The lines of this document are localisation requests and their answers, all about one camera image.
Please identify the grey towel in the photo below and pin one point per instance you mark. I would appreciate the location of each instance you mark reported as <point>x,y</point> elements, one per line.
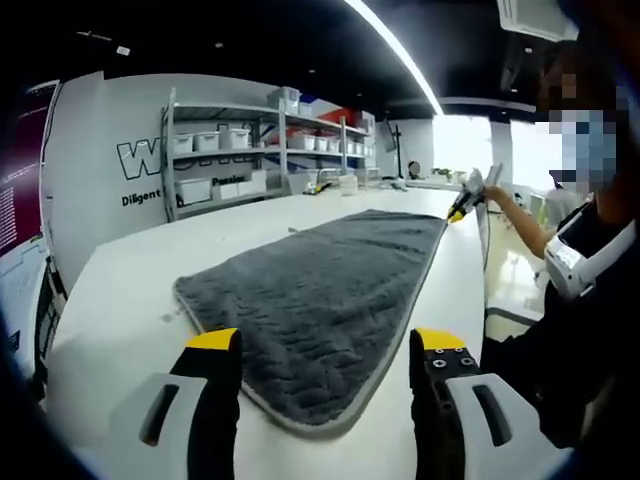
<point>320,300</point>

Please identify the person's right hand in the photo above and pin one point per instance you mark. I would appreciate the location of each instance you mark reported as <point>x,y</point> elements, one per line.
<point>499,195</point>

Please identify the black screen on stand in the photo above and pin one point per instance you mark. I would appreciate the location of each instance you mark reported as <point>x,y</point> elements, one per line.
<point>392,135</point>

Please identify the white worn device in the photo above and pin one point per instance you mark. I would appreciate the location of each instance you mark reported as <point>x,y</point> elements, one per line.
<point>570,260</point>

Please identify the person's own torso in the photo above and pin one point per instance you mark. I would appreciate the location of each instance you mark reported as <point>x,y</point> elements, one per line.
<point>575,360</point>

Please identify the yellow black tool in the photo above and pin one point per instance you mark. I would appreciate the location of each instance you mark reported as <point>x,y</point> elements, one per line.
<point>317,188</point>

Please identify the ceiling light strip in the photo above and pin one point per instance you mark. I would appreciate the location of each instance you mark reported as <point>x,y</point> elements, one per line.
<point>400,55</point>

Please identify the ceiling air conditioner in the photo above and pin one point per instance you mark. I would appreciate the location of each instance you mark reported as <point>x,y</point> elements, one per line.
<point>535,17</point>

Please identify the grey metal shelf unit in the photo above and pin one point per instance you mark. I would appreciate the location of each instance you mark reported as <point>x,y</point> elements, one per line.
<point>280,150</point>

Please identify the white monitor desk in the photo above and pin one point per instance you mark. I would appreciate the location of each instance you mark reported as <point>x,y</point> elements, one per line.
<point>25,280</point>

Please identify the rows of white storage bins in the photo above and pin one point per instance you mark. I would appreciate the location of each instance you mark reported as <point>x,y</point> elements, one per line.
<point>207,141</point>

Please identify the purple screen monitor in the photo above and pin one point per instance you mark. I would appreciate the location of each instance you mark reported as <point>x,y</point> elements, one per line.
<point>22,170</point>

